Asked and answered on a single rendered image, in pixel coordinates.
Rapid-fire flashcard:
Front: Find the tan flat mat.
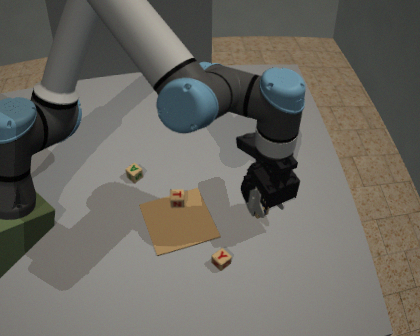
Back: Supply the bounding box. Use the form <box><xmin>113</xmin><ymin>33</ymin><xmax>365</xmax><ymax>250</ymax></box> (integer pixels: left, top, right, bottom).
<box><xmin>139</xmin><ymin>188</ymin><xmax>221</xmax><ymax>256</ymax></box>

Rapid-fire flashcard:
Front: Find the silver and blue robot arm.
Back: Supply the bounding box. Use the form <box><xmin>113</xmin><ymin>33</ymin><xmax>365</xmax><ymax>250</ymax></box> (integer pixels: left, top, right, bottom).
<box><xmin>0</xmin><ymin>0</ymin><xmax>306</xmax><ymax>220</ymax></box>

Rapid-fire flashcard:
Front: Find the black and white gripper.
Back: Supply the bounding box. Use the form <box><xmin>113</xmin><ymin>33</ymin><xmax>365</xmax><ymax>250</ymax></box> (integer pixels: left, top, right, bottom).
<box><xmin>241</xmin><ymin>147</ymin><xmax>300</xmax><ymax>218</ymax></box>

